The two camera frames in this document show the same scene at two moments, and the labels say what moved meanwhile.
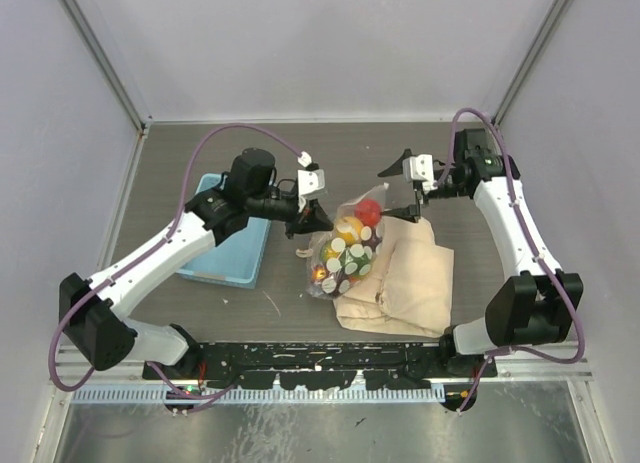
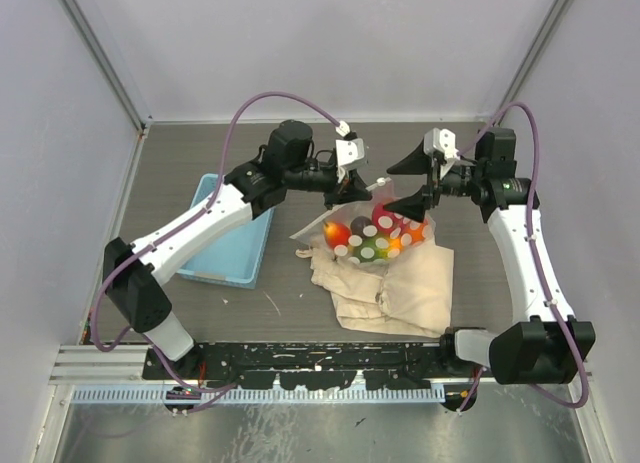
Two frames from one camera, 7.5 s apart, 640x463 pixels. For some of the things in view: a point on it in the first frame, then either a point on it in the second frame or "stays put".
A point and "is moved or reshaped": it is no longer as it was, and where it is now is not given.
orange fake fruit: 353,234 → 413,233
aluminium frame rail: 132,102 stays put
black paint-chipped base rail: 331,365 stays put
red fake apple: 368,211 → 385,220
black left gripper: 311,217 → 350,188
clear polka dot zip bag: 342,255 is moved or reshaped
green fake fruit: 356,260 → 371,249
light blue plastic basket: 234,262 stays put
